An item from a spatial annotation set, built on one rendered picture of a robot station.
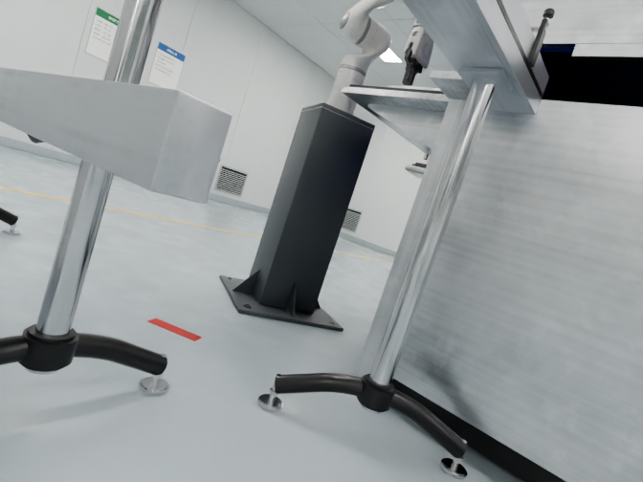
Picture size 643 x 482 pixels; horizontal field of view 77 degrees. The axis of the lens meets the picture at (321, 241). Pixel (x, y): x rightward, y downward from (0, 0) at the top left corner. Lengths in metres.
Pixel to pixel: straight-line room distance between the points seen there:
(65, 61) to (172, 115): 5.51
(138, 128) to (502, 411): 0.94
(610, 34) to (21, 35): 5.53
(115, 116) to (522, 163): 0.88
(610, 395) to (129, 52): 1.08
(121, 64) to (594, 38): 0.99
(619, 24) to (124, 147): 1.05
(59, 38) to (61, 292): 5.35
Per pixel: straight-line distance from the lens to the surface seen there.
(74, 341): 0.81
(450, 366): 1.12
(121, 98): 0.63
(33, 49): 5.93
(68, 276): 0.76
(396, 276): 1.17
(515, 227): 1.08
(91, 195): 0.73
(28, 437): 0.82
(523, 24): 0.95
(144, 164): 0.53
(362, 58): 1.84
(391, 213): 7.64
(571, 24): 1.23
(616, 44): 1.19
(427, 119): 1.36
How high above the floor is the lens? 0.48
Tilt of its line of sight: 5 degrees down
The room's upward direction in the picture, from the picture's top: 18 degrees clockwise
